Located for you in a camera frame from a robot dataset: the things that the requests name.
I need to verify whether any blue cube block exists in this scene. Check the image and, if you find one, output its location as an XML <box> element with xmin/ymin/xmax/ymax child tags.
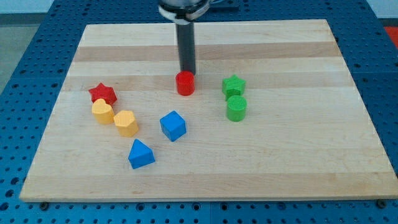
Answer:
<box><xmin>160</xmin><ymin>111</ymin><xmax>187</xmax><ymax>142</ymax></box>

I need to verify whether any blue triangle block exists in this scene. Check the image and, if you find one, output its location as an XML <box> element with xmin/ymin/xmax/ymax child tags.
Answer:
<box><xmin>128</xmin><ymin>139</ymin><xmax>155</xmax><ymax>169</ymax></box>

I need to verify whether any red cylinder block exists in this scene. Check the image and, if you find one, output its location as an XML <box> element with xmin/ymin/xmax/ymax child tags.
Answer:
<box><xmin>175</xmin><ymin>70</ymin><xmax>195</xmax><ymax>96</ymax></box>

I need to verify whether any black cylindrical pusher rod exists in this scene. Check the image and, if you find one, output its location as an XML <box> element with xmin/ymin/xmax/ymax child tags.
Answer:
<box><xmin>176</xmin><ymin>22</ymin><xmax>196</xmax><ymax>74</ymax></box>

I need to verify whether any light wooden board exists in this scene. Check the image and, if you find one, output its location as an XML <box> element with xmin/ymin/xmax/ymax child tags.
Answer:
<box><xmin>20</xmin><ymin>19</ymin><xmax>397</xmax><ymax>202</ymax></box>

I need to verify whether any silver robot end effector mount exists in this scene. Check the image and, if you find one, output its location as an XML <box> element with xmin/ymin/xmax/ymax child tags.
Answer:
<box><xmin>158</xmin><ymin>0</ymin><xmax>211</xmax><ymax>25</ymax></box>

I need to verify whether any green cylinder block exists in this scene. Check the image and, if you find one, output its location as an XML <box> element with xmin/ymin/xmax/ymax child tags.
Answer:
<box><xmin>226</xmin><ymin>95</ymin><xmax>247</xmax><ymax>122</ymax></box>

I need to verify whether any yellow heart block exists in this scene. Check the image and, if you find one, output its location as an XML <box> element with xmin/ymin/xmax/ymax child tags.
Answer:
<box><xmin>91</xmin><ymin>98</ymin><xmax>114</xmax><ymax>124</ymax></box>

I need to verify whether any green star block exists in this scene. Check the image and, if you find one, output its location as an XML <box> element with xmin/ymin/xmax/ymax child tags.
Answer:
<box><xmin>222</xmin><ymin>74</ymin><xmax>246</xmax><ymax>101</ymax></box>

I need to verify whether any yellow pentagon block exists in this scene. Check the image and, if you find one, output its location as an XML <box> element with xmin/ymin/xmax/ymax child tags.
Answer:
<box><xmin>114</xmin><ymin>110</ymin><xmax>139</xmax><ymax>137</ymax></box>

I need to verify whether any red star block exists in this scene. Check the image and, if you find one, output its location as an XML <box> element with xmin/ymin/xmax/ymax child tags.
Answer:
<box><xmin>88</xmin><ymin>83</ymin><xmax>117</xmax><ymax>106</ymax></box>

